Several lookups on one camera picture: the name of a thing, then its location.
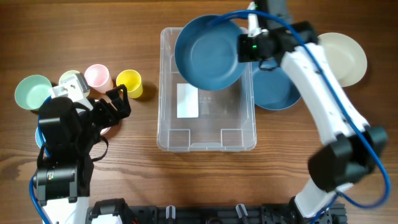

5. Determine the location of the clear plastic storage container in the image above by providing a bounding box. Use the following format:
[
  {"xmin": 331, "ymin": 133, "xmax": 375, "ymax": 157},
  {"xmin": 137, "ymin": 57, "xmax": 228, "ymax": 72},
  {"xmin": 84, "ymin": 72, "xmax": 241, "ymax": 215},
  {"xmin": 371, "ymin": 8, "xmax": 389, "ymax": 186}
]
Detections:
[{"xmin": 157, "ymin": 27, "xmax": 257, "ymax": 152}]

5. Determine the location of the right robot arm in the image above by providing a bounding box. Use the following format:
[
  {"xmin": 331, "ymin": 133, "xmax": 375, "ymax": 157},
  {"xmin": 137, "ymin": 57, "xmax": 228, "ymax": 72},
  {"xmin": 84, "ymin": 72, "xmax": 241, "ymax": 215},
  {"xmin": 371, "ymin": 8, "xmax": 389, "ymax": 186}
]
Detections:
[{"xmin": 238, "ymin": 1, "xmax": 391, "ymax": 223}]

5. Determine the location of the cream cup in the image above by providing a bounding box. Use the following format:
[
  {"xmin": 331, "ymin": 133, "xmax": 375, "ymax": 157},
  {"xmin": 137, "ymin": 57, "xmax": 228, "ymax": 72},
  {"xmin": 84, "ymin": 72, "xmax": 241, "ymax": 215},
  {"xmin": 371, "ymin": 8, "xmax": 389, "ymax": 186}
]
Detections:
[{"xmin": 58, "ymin": 70, "xmax": 90, "ymax": 97}]

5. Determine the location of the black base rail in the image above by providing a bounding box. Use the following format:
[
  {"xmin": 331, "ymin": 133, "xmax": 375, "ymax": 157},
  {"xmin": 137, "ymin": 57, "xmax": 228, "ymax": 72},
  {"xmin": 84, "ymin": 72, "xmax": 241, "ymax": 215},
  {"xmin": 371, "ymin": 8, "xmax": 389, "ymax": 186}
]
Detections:
[{"xmin": 85, "ymin": 203, "xmax": 348, "ymax": 224}]

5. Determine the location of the right blue cable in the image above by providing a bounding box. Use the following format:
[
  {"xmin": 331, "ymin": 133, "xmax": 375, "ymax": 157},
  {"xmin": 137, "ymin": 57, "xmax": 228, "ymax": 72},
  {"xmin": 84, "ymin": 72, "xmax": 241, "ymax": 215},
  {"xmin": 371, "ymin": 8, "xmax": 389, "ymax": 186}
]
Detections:
[{"xmin": 206, "ymin": 9, "xmax": 392, "ymax": 224}]

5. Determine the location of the pink cup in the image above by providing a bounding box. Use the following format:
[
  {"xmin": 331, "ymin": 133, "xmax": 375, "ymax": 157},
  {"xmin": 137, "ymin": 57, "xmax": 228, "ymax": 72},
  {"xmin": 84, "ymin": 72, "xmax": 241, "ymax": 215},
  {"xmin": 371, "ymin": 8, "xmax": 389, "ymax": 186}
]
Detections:
[{"xmin": 84, "ymin": 64, "xmax": 113, "ymax": 93}]

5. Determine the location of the light blue bowl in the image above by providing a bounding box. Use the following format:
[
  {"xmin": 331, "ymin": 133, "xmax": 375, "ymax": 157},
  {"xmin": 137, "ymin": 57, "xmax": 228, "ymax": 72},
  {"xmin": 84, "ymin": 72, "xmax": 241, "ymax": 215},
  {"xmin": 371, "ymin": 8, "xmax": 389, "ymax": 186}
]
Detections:
[{"xmin": 35, "ymin": 128, "xmax": 43, "ymax": 148}]

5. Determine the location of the blue plate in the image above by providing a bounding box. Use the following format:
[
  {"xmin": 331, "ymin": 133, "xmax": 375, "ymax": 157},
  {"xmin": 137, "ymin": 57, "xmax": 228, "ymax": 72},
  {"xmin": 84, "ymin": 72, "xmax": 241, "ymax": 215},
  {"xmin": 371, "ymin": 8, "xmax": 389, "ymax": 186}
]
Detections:
[
  {"xmin": 251, "ymin": 61, "xmax": 301, "ymax": 111},
  {"xmin": 175, "ymin": 15, "xmax": 246, "ymax": 91}
]

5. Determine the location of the blue cable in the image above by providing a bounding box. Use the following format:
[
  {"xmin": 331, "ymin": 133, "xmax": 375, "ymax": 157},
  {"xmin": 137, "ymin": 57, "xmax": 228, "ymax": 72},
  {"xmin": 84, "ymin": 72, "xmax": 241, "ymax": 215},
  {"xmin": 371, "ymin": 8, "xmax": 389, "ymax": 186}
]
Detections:
[
  {"xmin": 29, "ymin": 96, "xmax": 53, "ymax": 224},
  {"xmin": 206, "ymin": 9, "xmax": 392, "ymax": 224}
]

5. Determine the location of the cream plate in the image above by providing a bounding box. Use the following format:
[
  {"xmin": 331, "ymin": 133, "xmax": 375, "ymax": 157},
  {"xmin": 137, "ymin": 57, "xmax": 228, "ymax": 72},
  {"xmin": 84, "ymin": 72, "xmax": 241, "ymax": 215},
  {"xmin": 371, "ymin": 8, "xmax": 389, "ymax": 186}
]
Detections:
[{"xmin": 318, "ymin": 32, "xmax": 368, "ymax": 87}]

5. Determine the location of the green bowl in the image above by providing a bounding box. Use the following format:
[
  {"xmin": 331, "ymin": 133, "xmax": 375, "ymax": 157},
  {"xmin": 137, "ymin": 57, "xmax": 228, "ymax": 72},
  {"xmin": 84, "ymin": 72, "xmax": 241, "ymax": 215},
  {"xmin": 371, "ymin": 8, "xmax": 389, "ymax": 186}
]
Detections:
[{"xmin": 14, "ymin": 75, "xmax": 52, "ymax": 110}]

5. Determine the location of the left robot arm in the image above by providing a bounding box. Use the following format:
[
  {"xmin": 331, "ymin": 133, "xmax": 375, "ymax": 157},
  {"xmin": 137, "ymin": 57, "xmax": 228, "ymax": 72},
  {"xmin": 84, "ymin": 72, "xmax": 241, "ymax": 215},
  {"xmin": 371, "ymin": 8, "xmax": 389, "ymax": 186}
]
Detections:
[{"xmin": 29, "ymin": 85, "xmax": 131, "ymax": 223}]

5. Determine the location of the left blue cable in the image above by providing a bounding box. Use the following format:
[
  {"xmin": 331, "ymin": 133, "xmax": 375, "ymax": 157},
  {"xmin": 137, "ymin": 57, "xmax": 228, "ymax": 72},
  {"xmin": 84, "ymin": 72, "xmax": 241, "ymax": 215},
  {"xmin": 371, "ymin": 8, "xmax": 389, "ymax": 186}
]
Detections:
[{"xmin": 29, "ymin": 96, "xmax": 53, "ymax": 224}]

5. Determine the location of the white label in container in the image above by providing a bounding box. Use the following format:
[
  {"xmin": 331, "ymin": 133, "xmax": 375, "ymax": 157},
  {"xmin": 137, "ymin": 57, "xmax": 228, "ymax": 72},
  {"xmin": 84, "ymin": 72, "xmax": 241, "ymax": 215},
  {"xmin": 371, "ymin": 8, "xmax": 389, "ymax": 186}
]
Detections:
[{"xmin": 177, "ymin": 83, "xmax": 199, "ymax": 118}]

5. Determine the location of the yellow cup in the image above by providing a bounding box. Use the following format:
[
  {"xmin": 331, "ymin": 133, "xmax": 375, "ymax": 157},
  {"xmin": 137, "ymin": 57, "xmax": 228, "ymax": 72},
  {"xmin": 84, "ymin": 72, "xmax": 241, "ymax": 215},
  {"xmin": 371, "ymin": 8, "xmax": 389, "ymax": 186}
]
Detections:
[{"xmin": 116, "ymin": 70, "xmax": 143, "ymax": 99}]

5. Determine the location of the pink bowl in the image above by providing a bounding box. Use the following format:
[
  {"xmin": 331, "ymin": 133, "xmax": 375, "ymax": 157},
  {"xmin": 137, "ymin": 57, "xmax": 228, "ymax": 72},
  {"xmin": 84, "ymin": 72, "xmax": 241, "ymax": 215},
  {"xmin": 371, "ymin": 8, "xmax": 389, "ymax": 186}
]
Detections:
[{"xmin": 100, "ymin": 127, "xmax": 111, "ymax": 135}]

